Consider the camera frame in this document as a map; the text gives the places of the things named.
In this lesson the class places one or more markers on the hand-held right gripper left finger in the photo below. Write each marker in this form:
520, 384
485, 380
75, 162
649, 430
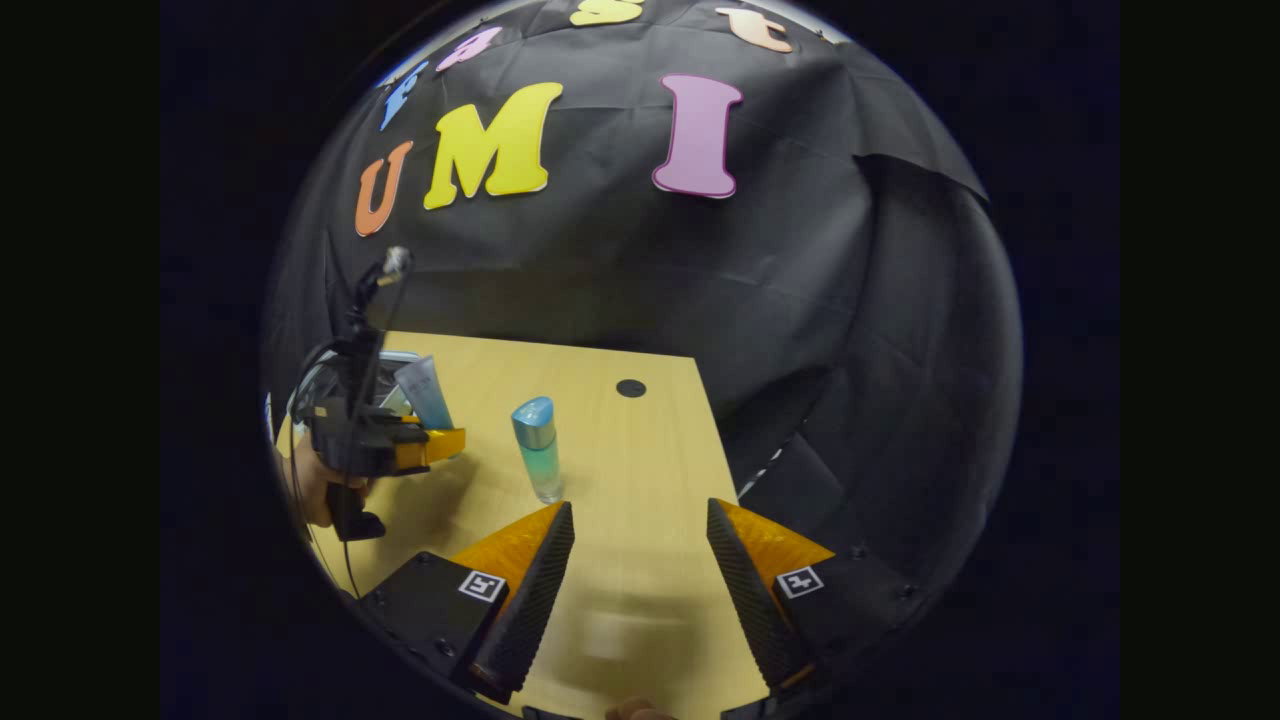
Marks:
530, 600

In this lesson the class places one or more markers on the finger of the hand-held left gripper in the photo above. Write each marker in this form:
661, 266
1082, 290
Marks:
415, 420
435, 448

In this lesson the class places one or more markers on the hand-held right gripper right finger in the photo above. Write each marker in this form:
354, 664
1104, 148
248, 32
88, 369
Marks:
750, 590

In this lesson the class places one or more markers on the small translucent blue tube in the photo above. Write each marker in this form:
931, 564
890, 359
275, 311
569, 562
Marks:
428, 392

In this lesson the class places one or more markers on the teal bottle with blue cap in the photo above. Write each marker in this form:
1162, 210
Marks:
538, 450

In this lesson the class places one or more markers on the black backdrop cloth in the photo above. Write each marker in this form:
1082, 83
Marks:
620, 260

